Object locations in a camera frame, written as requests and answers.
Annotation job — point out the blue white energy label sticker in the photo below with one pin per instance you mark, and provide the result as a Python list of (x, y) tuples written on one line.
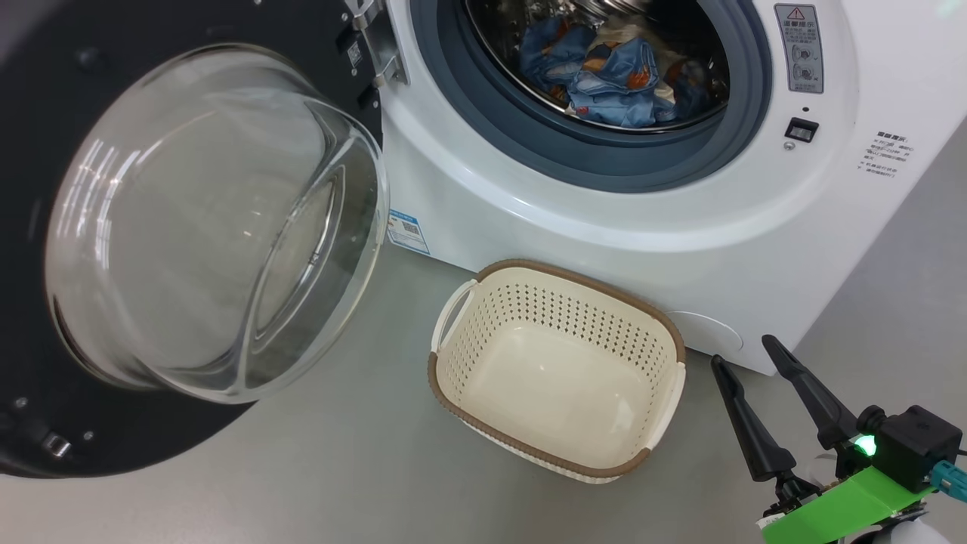
[(408, 230)]

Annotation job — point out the grey warning sticker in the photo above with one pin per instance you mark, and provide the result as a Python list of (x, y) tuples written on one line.
[(799, 45)]

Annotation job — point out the white front-load washing machine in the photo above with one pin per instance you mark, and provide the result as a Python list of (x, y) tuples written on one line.
[(680, 242)]

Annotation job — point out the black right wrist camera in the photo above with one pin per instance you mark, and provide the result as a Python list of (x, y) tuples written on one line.
[(918, 446)]

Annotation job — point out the cream perforated laundry basket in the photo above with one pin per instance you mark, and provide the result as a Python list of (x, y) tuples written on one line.
[(559, 393)]

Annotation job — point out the cream and blue bear garment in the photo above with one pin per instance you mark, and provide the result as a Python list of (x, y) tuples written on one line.
[(619, 83)]

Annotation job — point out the black round glass washer door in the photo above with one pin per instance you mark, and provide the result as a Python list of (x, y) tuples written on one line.
[(189, 30)]

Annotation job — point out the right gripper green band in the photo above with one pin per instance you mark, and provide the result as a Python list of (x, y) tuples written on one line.
[(838, 506)]

